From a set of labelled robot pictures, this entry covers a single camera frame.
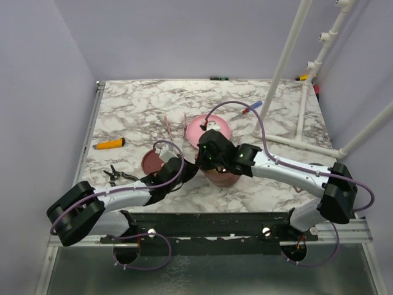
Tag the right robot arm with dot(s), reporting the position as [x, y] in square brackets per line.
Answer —
[333, 189]

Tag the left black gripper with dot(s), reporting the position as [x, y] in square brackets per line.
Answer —
[190, 170]

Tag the aluminium table edge rail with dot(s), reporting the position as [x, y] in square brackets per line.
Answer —
[100, 86]

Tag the dark pink round lid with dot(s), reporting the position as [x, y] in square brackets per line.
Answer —
[151, 162]

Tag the pink steel lunch pot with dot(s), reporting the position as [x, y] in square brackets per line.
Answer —
[213, 174]

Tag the green black screwdriver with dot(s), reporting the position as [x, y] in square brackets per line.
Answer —
[219, 78]

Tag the pink food plate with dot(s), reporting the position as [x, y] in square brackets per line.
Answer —
[194, 130]

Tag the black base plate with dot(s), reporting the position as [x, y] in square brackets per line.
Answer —
[213, 234]

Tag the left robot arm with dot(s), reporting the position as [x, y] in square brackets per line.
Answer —
[80, 212]

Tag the dark red steel lunch pot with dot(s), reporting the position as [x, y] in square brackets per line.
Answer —
[225, 182]

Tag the pink food tongs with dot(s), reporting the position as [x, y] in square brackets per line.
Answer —
[184, 126]

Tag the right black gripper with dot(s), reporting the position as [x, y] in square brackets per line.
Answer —
[201, 162]

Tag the yellow utility knife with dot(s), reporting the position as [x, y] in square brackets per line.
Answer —
[110, 144]

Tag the transparent grey pot lid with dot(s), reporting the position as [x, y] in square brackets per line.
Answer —
[298, 190]

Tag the red blue screwdriver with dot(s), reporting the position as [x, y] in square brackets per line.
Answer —
[245, 111]

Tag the white pipe frame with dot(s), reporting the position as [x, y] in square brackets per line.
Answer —
[354, 70]

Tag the black pliers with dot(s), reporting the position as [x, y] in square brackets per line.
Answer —
[115, 175]

